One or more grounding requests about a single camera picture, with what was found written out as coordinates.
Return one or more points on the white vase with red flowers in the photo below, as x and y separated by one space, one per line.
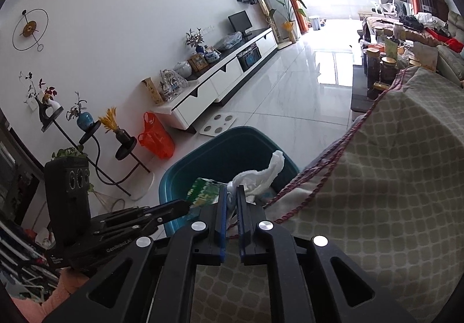
50 103

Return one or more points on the white bathroom scale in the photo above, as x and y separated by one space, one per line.
217 125

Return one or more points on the black tiered plant stand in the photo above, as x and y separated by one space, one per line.
123 152

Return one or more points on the white office chair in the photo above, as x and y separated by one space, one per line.
385 3

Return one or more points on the wooden picture frame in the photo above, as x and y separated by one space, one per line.
198 62

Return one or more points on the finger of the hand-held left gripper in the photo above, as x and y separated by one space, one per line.
170 209
145 228

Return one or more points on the green snack packet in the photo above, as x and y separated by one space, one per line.
203 192

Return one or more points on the white tissue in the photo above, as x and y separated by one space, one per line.
257 178

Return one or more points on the white ceramic jar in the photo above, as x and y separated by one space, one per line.
183 69

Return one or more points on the black monitor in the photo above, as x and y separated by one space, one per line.
240 22

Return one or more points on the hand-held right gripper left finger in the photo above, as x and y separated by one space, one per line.
222 207

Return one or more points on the blue vase with plant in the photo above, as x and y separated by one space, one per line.
84 120

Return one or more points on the patterned tablecloth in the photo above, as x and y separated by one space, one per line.
398 163

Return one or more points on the small potted plant blue pot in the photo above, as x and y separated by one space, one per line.
195 42

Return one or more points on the white TV cabinet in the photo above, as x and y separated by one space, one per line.
221 80

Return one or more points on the person's left forearm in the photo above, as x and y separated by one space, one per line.
54 297

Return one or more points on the tall leafy potted plant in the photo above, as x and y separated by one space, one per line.
290 14

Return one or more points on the teal plastic bin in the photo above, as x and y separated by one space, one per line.
224 149

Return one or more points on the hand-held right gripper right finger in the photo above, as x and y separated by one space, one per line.
241 210

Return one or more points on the tall wooden box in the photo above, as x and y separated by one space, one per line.
152 91

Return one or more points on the cluttered coffee table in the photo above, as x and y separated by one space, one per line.
388 54

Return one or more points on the black vase with yellow wheat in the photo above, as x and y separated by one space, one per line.
121 134

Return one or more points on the model ship in clear case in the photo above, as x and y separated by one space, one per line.
173 83

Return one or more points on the plastic wrapped bundle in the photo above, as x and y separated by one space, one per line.
230 40

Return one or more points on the orange plastic bag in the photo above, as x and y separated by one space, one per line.
156 138

